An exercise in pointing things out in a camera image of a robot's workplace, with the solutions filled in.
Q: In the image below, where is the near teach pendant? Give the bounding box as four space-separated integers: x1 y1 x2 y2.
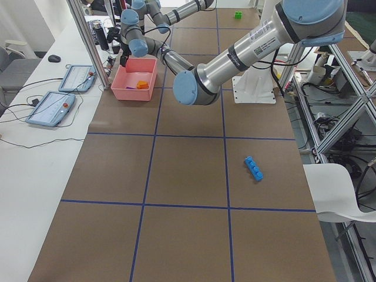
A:
25 91 76 127

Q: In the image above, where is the teach pendant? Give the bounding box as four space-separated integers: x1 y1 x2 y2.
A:
25 91 76 127
58 65 96 93

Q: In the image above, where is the far teach pendant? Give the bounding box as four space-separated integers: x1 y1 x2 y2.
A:
58 65 96 93

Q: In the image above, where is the aluminium frame post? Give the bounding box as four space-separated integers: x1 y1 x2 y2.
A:
66 0 109 90

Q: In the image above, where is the pink plastic box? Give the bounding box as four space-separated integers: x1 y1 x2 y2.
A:
111 58 157 102

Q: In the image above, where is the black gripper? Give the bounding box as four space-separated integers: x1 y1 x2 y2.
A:
107 27 129 67

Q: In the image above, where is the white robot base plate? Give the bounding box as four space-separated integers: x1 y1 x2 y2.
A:
231 0 277 105

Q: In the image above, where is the black bottle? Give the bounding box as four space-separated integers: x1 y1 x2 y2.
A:
93 22 109 51

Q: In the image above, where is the long blue toy block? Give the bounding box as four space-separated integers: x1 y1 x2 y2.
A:
244 156 264 182

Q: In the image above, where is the black computer mouse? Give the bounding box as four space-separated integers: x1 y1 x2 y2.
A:
48 55 61 63

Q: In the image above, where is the green toy block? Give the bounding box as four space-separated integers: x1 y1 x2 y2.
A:
234 11 243 19

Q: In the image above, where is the orange toy block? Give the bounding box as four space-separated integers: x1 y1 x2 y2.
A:
136 80 149 89

